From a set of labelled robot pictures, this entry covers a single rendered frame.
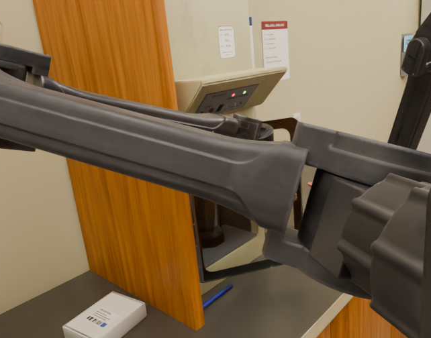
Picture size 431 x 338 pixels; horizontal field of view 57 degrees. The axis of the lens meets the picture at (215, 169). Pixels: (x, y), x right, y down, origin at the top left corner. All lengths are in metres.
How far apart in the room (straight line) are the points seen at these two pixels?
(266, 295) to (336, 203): 0.86
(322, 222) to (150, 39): 0.62
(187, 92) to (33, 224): 0.64
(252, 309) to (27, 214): 0.68
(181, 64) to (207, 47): 0.10
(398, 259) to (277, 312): 0.86
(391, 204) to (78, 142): 0.22
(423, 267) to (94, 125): 0.23
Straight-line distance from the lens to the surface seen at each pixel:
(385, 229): 0.20
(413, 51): 0.84
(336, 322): 1.20
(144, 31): 0.83
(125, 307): 1.07
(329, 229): 0.26
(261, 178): 0.27
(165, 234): 0.93
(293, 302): 1.07
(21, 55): 0.47
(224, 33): 1.06
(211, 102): 0.92
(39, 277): 1.33
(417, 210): 0.20
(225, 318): 1.03
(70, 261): 1.36
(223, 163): 0.28
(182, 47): 0.96
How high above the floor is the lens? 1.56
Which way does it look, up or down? 16 degrees down
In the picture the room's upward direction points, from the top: 6 degrees counter-clockwise
